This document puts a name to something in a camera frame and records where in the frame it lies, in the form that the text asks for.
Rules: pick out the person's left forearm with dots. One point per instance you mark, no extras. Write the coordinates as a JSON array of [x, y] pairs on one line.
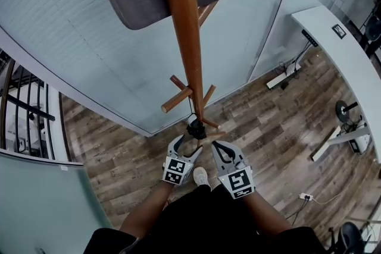
[[146, 211]]

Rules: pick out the black metal railing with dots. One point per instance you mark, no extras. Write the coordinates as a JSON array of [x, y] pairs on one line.
[[19, 116]]

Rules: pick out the person's right forearm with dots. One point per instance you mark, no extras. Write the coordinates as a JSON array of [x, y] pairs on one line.
[[265, 214]]

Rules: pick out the round grey object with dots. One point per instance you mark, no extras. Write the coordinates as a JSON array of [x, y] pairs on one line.
[[373, 27]]

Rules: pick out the person's left white shoe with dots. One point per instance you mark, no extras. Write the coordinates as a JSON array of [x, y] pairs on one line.
[[201, 177]]

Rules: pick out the white standing desk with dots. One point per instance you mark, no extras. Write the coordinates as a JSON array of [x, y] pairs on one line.
[[351, 62]]

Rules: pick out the person's black clothing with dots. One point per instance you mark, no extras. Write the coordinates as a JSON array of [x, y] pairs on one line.
[[205, 226]]

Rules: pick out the frosted glass door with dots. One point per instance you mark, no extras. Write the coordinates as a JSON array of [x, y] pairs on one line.
[[41, 205]]

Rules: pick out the white rounded appliance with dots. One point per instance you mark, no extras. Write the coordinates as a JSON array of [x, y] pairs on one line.
[[363, 142]]

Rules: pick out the white power strip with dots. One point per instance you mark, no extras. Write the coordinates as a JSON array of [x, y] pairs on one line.
[[305, 196]]

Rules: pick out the black round stand base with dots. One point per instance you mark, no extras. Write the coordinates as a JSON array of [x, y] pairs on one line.
[[340, 110]]

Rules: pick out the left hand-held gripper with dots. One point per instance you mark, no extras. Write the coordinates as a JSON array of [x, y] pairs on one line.
[[177, 171]]

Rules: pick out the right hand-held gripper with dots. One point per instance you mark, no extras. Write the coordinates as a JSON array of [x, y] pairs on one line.
[[239, 181]]

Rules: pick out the black desk control panel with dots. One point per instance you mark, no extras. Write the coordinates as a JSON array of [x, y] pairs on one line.
[[309, 37]]

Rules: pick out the black umbrella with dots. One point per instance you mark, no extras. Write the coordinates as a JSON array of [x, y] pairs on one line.
[[196, 131]]

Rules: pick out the black power adapter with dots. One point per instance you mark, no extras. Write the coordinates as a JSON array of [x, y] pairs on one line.
[[284, 85]]

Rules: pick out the black office chair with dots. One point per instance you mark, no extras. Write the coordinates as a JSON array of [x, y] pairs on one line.
[[351, 236]]

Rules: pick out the black framed picture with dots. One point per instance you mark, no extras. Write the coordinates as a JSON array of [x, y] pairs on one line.
[[339, 31]]

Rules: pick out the brown wooden coat rack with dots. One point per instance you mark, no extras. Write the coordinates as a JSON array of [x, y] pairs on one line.
[[184, 23]]

